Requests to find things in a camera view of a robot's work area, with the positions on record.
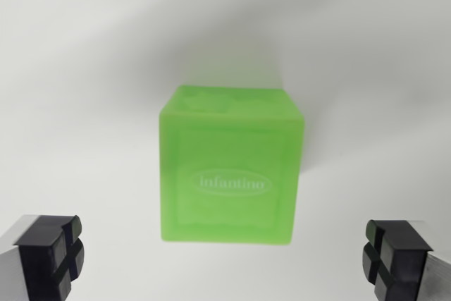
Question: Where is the green soft toy cube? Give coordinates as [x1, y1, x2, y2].
[158, 84, 305, 246]

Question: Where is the gripper right finger with black rubber pad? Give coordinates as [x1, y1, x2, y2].
[362, 219, 451, 301]

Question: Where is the gripper left finger with black rubber pad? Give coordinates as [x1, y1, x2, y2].
[0, 214, 85, 301]

